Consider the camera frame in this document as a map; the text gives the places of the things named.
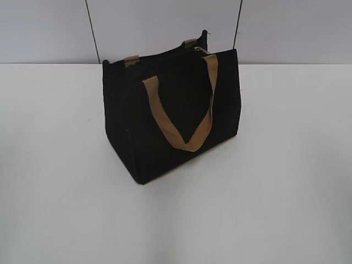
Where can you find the black tote bag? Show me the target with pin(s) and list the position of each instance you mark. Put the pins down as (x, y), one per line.
(166, 109)

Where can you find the silver zipper pull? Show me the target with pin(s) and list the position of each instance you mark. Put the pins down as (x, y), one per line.
(202, 50)

